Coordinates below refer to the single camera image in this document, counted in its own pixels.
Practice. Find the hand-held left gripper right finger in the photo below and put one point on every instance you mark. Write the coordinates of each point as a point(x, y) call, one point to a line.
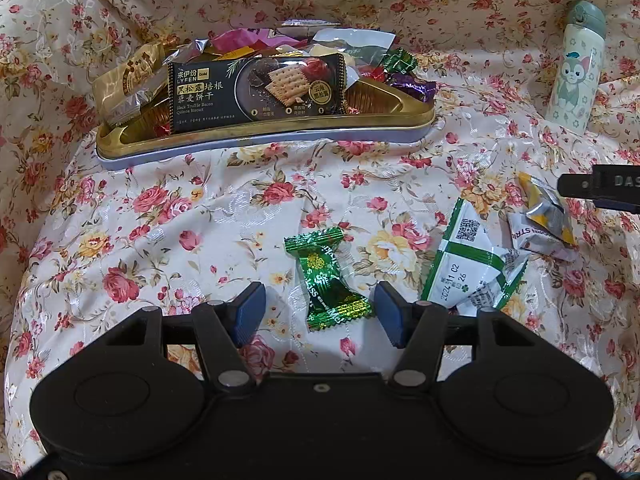
point(391, 315)

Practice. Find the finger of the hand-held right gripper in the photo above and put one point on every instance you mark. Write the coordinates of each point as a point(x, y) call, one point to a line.
point(612, 185)

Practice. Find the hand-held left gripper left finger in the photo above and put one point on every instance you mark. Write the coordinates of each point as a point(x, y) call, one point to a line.
point(247, 312)

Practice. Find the green candy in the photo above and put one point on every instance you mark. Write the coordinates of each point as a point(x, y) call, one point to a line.
point(327, 285)

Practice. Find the silver yellow snack packet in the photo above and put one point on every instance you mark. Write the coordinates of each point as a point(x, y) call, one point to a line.
point(547, 212)

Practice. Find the green white snack packet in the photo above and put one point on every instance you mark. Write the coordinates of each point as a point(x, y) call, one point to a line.
point(470, 255)

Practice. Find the gold snack tray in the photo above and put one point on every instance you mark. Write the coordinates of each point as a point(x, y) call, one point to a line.
point(280, 135)

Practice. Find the black cracker packet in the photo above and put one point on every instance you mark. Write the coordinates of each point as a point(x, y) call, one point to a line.
point(255, 92)

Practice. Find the gold biscuit packet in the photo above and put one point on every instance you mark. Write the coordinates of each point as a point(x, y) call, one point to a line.
point(130, 85)

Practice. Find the pile of assorted snacks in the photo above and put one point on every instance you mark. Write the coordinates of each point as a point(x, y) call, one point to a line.
point(240, 42)

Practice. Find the white cartoon water bottle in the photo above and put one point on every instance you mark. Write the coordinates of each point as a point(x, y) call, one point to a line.
point(572, 80)

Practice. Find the floral printed cloth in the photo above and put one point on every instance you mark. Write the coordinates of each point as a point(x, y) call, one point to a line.
point(200, 210)

